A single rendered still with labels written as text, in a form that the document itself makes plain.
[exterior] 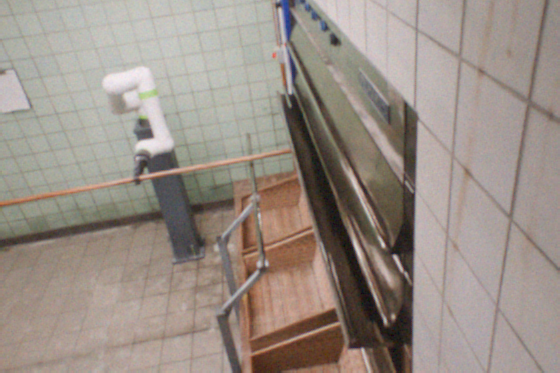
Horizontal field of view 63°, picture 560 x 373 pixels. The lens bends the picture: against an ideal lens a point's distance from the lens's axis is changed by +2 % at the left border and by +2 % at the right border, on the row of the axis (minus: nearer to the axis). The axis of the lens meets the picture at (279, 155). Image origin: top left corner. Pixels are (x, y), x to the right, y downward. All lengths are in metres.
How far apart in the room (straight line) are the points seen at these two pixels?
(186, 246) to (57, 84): 1.60
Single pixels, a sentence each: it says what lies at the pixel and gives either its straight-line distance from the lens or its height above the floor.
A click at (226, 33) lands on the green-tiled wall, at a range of 3.58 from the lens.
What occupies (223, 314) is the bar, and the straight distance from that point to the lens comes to 2.06.
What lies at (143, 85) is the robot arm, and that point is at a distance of 2.78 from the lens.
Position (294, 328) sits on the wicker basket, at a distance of 2.21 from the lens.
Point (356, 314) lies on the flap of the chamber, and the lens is 1.38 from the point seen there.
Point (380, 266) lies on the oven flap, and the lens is 1.36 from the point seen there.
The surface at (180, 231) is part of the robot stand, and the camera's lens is 3.67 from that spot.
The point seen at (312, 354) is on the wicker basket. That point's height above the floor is 0.67.
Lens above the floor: 2.47
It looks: 30 degrees down
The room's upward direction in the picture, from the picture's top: 9 degrees counter-clockwise
